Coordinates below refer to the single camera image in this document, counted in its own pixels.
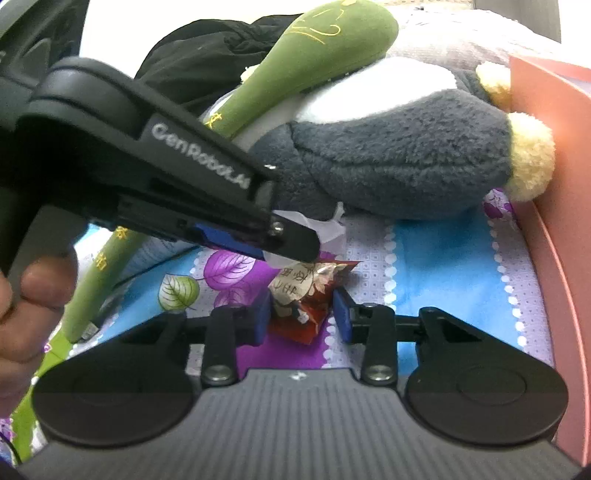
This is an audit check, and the green plush mallet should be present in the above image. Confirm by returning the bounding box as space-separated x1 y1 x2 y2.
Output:
60 0 400 344

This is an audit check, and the grey penguin plush toy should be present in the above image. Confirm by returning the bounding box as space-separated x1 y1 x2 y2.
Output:
203 44 557 221

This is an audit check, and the floral striped bed sheet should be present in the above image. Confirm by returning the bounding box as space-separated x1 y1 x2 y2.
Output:
0 185 561 462

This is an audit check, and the orange cardboard box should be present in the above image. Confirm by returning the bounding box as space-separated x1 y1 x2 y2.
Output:
508 55 591 467

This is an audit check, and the person's left hand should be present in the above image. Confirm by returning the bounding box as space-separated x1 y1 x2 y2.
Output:
0 251 80 417

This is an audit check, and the black jacket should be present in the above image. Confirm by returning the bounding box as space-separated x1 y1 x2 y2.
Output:
136 14 305 121

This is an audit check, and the grey quilt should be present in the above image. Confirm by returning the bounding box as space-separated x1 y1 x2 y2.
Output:
383 0 561 70

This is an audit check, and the red snack packet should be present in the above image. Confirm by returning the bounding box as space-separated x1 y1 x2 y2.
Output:
268 260 361 346

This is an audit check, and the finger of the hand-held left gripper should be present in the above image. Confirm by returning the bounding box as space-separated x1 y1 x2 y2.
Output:
190 223 265 260
264 209 321 260

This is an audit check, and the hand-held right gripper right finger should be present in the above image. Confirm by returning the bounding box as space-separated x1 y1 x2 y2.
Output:
333 287 485 387

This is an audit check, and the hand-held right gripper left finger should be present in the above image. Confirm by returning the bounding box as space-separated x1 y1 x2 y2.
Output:
108 288 273 387

